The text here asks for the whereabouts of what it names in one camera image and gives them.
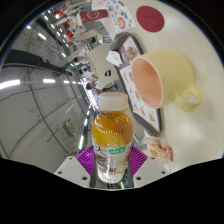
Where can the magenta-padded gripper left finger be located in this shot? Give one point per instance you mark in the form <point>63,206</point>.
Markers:
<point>71,170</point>

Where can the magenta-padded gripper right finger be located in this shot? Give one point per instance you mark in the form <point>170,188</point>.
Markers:
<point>151,170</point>

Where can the clear tea bottle white cap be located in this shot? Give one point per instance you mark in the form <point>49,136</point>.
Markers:
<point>111,133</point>

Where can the snack bag with fried food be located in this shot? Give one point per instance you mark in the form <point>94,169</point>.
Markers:
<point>156,150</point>

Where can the ceiling air conditioner unit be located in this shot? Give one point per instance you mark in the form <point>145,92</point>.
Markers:
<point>70,127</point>

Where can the person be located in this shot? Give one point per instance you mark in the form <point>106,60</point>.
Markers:
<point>91,87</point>

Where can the pale yellow mug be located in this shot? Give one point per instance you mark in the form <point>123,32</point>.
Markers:
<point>176,76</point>

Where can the group of ceiling lights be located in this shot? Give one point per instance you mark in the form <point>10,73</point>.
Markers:
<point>10,83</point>

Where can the group of beige chairs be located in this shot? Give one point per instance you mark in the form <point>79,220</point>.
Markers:
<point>103,63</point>

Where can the crumpled white napkin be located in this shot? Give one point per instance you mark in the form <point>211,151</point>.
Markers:
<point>114,58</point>

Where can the dark food tray paper liner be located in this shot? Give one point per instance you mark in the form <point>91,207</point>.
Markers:
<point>128,53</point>

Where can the flat round red coaster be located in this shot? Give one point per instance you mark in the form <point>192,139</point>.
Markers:
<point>150,18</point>

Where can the colourful printed leaflet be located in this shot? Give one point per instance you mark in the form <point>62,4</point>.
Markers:
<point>121,15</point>

